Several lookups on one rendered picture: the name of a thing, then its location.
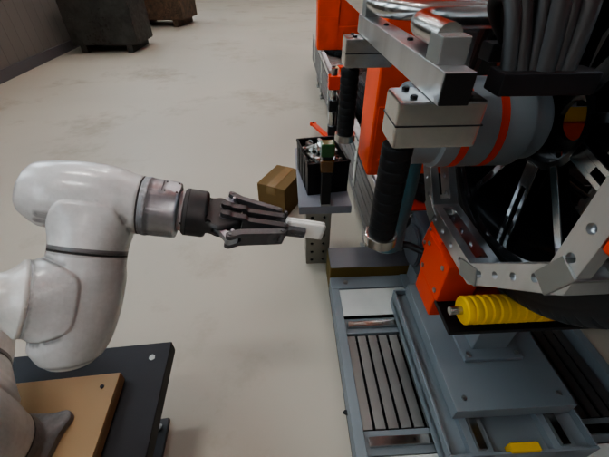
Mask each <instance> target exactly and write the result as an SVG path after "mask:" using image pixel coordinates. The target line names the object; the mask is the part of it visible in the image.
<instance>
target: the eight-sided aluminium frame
mask: <svg viewBox="0 0 609 457"><path fill-rule="evenodd" d="M479 31H480V29H478V30H463V33H466V34H470V35H472V36H473V38H472V42H471V45H470V48H469V54H468V58H467V61H466V64H465V65H466V66H468V67H469V61H470V58H471V55H472V52H473V48H474V45H475V42H476V39H477V36H478V34H479ZM423 171H424V183H425V196H426V201H425V202H424V203H425V207H426V210H427V215H428V217H429V221H430V222H433V224H434V226H435V229H436V230H437V232H438V234H439V236H440V238H441V240H442V242H443V243H444V245H445V247H446V249H447V250H448V252H449V254H450V255H451V257H452V259H453V261H454V262H455V264H456V266H457V268H458V269H459V274H460V275H461V276H462V277H463V278H464V280H465V281H466V283H467V284H468V285H472V286H474V287H497V288H505V289H512V290H519V291H527V292H535V293H542V294H543V295H544V296H554V295H557V296H582V295H604V294H609V257H608V256H607V255H606V254H605V253H604V251H603V248H604V245H605V244H606V243H607V241H608V240H609V174H608V176H607V177H606V179H605V180H604V182H603V184H602V185H601V187H600V188H599V190H598V191H597V192H596V193H595V195H594V197H593V198H592V200H591V201H590V203H589V204H588V206H587V207H586V209H585V211H584V212H583V214H582V215H581V217H580V218H579V220H578V221H577V222H576V224H575V225H574V227H573V229H572V230H571V232H570V233H569V235H568V236H567V238H566V239H565V241H564V243H563V244H562V246H561V247H560V249H559V250H558V251H557V252H556V254H555V256H554V257H553V259H552V260H551V262H500V261H499V259H498V258H497V256H496V255H495V254H494V252H493V251H492V249H491V248H490V247H489V245H488V244H487V242H486V241H485V239H484V238H483V237H482V236H481V235H480V233H479V232H478V230H477V229H476V228H475V226H474V225H473V223H472V222H471V221H470V219H469V218H468V216H467V215H466V213H465V212H464V211H463V209H462V208H461V207H460V205H459V201H458V192H457V181H456V170H455V167H440V179H441V190H442V195H440V184H439V172H438V167H426V166H425V165H423Z"/></svg>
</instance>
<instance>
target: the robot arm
mask: <svg viewBox="0 0 609 457"><path fill-rule="evenodd" d="M12 200H13V204H14V208H15V209H16V210H17V211H18V212H19V213H20V214H21V215H22V216H23V217H24V218H26V219H27V220H29V221H30V222H32V223H34V224H35V225H36V226H39V227H44V228H45V232H46V250H45V253H44V257H42V258H37V259H25V260H24V261H22V262H21V263H20V264H19V265H17V266H15V267H13V268H11V269H9V270H6V271H4V272H0V457H52V456H53V453H54V451H55V449H56V447H57V445H58V443H59V441H60V440H61V438H62V437H63V434H64V433H65V431H66V430H67V429H68V428H69V426H70V425H71V424H72V422H73V419H74V415H73V413H72V412H71V411H69V410H64V411H60V412H57V413H28V412H27V411H26V410H25V409H24V408H23V406H22V405H20V403H21V397H20V394H19V392H18V389H17V385H16V382H15V376H14V371H13V361H14V357H15V339H22V340H24V341H25V342H26V347H25V352H26V354H27V355H28V356H29V358H30V359H31V360H32V361H33V362H34V364H36V365H37V366H38V367H40V368H43V369H45V370H46V371H50V372H67V371H72V370H75V369H78V368H81V367H84V366H86V365H88V364H90V363H91V362H92V361H93V360H95V359H96V358H97V357H98V356H99V355H101V354H102V353H103V352H104V350H105V349H106V347H107V346H108V344H109V342H110V341H111V339H112V336H113V334H114V331H115V329H116V326H117V324H118V321H119V318H120V314H121V308H122V304H123V299H124V295H125V289H126V283H127V260H128V254H129V249H130V245H131V241H132V239H133V236H134V234H141V235H142V236H147V235H148V236H155V237H164V238H175V237H176V236H177V233H178V230H179V231H180V233H181V234H182V235H185V236H192V237H200V238H201V237H204V235H205V233H208V234H211V235H213V236H215V237H221V238H222V239H223V240H224V248H227V249H229V248H234V247H237V246H254V245H277V244H282V243H283V241H284V239H285V237H297V238H314V239H322V237H323V235H324V232H325V229H326V226H325V223H324V222H321V221H314V220H308V219H300V218H293V217H287V214H288V211H287V210H285V211H284V213H283V212H282V211H283V209H282V208H280V207H277V206H274V205H271V204H267V203H264V202H262V201H258V200H255V199H250V198H247V197H243V196H241V195H239V194H237V193H235V192H234V191H230V192H229V195H228V197H227V198H225V199H223V198H217V199H212V198H210V193H209V192H208V191H206V190H195V189H188V190H186V191H184V187H183V184H182V183H181V182H178V181H173V180H163V179H157V178H154V177H146V176H142V175H139V174H136V173H133V172H131V171H129V170H126V169H123V168H120V167H116V166H111V165H107V164H101V163H96V162H88V161H77V160H41V161H36V162H33V163H31V164H29V165H28V166H26V167H25V168H24V169H23V170H22V171H21V173H20V174H19V176H18V177H17V179H16V181H15V184H14V188H13V195H12Z"/></svg>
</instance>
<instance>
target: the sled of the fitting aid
mask: <svg viewBox="0 0 609 457"><path fill-rule="evenodd" d="M405 292H406V289H400V290H393V294H392V297H391V309H392V312H393V314H394V318H395V321H396V324H397V327H398V329H399V332H400V336H401V340H402V343H403V346H404V350H405V353H406V355H407V358H408V361H409V364H410V368H411V372H412V375H413V378H414V382H415V384H416V387H417V390H418V393H419V396H420V401H421V404H422V407H423V410H424V413H425V416H426V419H427V422H428V425H429V427H430V433H431V436H432V439H433V441H434V445H435V448H436V451H437V454H438V456H439V457H587V456H589V455H591V454H592V453H594V452H596V451H598V450H599V449H600V447H599V446H598V444H597V442H596V441H595V439H594V437H593V436H592V434H591V433H590V432H589V431H588V429H587V428H586V426H585V424H584V422H583V421H582V419H581V418H580V416H579V415H578V413H577V412H576V410H575V408H574V409H572V410H571V411H570V412H569V413H541V414H524V415H509V416H492V417H476V418H460V419H452V418H451V416H450V411H449V408H448V406H447V404H446V401H445V399H444V396H443V393H442V391H441V389H440V384H439V382H438V379H437V376H436V375H435V372H434V369H433V367H432V364H431V361H430V358H429V355H428V352H427V350H426V347H425V344H424V343H423V340H422V337H421V333H420V330H419V328H418V326H417V323H416V320H415V318H414V315H413V313H412V310H411V306H410V303H409V301H408V298H407V296H406V294H405Z"/></svg>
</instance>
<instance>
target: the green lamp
mask: <svg viewBox="0 0 609 457"><path fill-rule="evenodd" d="M320 153H321V157H322V158H333V157H334V156H335V143H334V140H321V141H320Z"/></svg>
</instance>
